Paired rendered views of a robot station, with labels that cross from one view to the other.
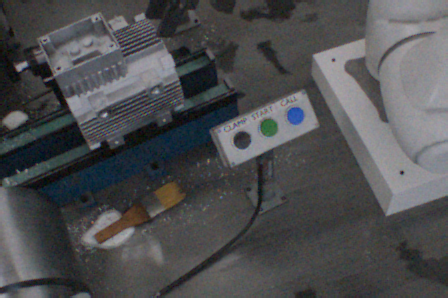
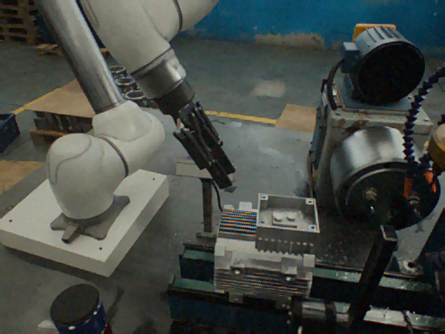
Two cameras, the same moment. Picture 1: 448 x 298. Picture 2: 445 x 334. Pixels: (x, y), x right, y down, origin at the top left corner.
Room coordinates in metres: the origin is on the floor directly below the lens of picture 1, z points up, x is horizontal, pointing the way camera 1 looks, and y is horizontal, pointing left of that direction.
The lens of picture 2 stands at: (1.23, 0.34, 1.60)
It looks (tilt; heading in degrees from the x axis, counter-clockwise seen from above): 35 degrees down; 209
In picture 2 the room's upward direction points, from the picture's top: straight up
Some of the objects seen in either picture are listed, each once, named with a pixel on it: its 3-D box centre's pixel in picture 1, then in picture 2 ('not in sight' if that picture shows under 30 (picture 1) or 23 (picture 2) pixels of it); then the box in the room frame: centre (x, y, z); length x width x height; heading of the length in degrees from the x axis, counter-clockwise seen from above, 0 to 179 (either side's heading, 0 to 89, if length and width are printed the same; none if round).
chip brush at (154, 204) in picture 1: (140, 213); not in sight; (0.57, 0.19, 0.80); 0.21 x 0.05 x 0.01; 117
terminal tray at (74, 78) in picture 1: (83, 56); (285, 223); (0.73, 0.22, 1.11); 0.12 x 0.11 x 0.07; 110
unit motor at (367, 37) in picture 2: not in sight; (357, 94); (0.05, 0.23, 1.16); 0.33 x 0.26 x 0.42; 19
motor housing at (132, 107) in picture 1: (116, 81); (262, 251); (0.74, 0.18, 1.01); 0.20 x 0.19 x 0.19; 110
